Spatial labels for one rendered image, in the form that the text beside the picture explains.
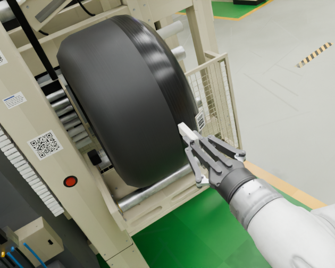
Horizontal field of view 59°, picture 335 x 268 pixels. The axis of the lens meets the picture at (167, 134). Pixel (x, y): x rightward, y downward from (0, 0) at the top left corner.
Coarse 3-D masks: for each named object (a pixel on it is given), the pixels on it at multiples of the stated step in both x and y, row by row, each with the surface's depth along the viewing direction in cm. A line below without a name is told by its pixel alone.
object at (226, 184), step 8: (232, 160) 62; (224, 168) 61; (232, 168) 60; (240, 168) 57; (208, 176) 60; (216, 176) 60; (224, 176) 59; (232, 176) 56; (240, 176) 56; (248, 176) 56; (216, 184) 59; (224, 184) 56; (232, 184) 55; (240, 184) 55; (224, 192) 56; (232, 192) 55
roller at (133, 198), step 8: (184, 168) 108; (168, 176) 107; (176, 176) 107; (160, 184) 106; (168, 184) 107; (136, 192) 104; (144, 192) 104; (152, 192) 105; (120, 200) 103; (128, 200) 103; (136, 200) 104; (120, 208) 104; (128, 208) 104
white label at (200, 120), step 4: (200, 112) 86; (196, 116) 85; (200, 116) 86; (196, 120) 85; (200, 120) 87; (204, 120) 89; (196, 124) 86; (200, 124) 88; (204, 124) 89; (200, 128) 88
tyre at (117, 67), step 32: (96, 32) 84; (128, 32) 81; (64, 64) 82; (96, 64) 76; (128, 64) 77; (160, 64) 78; (96, 96) 75; (128, 96) 76; (160, 96) 78; (192, 96) 85; (96, 128) 80; (128, 128) 76; (160, 128) 80; (192, 128) 85; (128, 160) 81; (160, 160) 85
